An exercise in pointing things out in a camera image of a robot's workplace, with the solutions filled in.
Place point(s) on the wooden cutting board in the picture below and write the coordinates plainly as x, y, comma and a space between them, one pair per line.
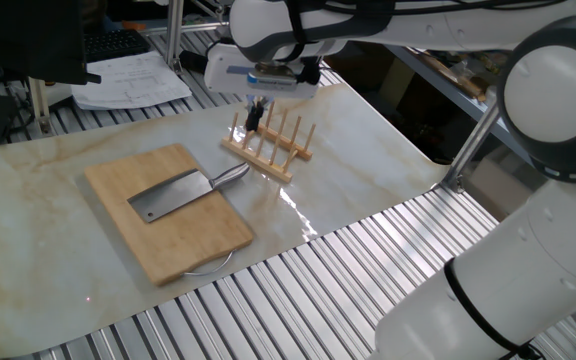
178, 240

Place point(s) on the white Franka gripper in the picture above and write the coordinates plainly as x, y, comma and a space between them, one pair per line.
218, 70

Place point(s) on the small orange object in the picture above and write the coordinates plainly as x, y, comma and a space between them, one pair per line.
134, 25

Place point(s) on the steel cleaver knife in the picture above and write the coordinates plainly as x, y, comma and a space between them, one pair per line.
178, 195

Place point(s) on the white printed paper sheets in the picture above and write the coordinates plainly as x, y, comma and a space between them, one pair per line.
133, 82

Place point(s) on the black flat phone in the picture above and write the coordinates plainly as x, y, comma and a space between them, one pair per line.
193, 61

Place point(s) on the wooden peg rack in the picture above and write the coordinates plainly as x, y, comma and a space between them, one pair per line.
258, 159

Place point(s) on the marble pattern table mat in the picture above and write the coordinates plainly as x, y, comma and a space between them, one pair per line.
43, 225

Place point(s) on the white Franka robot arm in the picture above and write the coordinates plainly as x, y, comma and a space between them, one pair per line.
518, 280

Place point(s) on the black keyboard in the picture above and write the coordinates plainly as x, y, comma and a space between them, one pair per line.
115, 44

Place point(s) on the grey cluttered shelf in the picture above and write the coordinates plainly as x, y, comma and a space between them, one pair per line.
443, 87

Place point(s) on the black monitor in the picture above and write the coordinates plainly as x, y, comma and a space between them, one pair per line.
23, 40

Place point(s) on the aluminium frame post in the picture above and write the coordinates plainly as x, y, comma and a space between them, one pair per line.
39, 105
174, 30
470, 147

